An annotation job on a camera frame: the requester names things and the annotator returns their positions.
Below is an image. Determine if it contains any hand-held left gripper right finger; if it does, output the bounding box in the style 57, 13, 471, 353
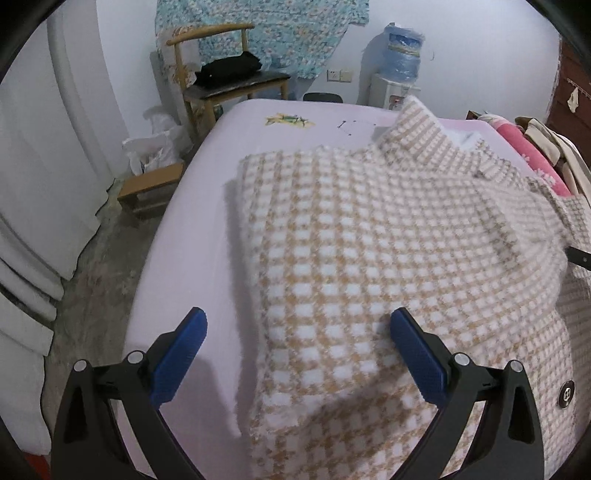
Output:
389, 307, 546, 480

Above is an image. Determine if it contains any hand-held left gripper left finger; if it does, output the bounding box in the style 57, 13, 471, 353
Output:
51, 307, 207, 480

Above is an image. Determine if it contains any beige checked fuzzy coat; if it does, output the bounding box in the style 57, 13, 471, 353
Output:
225, 95, 591, 480

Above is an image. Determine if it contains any beige clothes pile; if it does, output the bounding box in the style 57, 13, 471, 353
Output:
515, 117, 591, 195

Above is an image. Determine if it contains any red floral blanket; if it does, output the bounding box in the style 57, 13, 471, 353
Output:
478, 114, 585, 197

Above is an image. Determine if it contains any bed with pink sheet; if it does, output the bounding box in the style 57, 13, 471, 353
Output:
122, 99, 591, 480

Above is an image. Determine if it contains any small wooden stool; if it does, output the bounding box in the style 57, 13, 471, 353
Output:
117, 161, 185, 217

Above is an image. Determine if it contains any brown wooden door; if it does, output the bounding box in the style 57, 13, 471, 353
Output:
545, 39, 591, 134

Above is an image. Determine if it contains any white plastic bag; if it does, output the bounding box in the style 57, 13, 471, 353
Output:
122, 106, 192, 176

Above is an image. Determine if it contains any white curtain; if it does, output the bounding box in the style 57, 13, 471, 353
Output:
0, 0, 130, 457

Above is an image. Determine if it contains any white water dispenser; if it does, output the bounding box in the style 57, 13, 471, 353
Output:
369, 74, 421, 112

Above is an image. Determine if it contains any blue water bottle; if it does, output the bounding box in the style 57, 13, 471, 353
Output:
382, 23, 423, 84

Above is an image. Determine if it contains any black bag on chair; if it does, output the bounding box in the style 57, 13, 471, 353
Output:
194, 51, 262, 88

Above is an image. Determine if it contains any wooden chair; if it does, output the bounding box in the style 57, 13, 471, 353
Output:
166, 23, 291, 139

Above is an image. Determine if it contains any teal floral hanging cloth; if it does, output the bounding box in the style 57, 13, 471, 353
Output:
154, 0, 372, 79

